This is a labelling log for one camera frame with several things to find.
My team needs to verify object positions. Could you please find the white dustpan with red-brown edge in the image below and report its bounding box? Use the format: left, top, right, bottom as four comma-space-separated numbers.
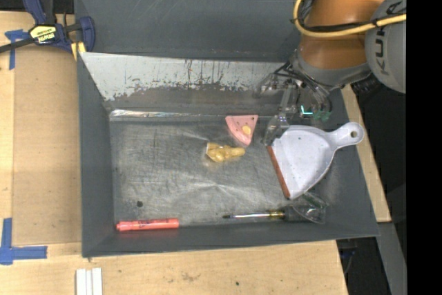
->
266, 121, 365, 201

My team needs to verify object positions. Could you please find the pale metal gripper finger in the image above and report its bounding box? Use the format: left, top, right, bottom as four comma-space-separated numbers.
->
273, 113, 291, 132
262, 123, 281, 146

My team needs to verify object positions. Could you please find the pink toy cheese wedge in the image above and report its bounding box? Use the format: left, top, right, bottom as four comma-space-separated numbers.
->
224, 114, 260, 147

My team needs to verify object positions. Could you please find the grey metal bin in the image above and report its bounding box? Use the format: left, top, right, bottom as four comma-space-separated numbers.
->
73, 0, 381, 258

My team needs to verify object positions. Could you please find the yellow-handled screwdriver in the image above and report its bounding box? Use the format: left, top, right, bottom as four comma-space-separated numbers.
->
222, 209, 287, 221

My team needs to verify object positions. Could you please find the yellow toy figure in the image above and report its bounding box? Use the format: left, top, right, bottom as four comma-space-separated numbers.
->
205, 142, 247, 164

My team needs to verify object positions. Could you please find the orange marker pen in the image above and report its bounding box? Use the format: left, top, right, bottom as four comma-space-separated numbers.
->
115, 217, 181, 233

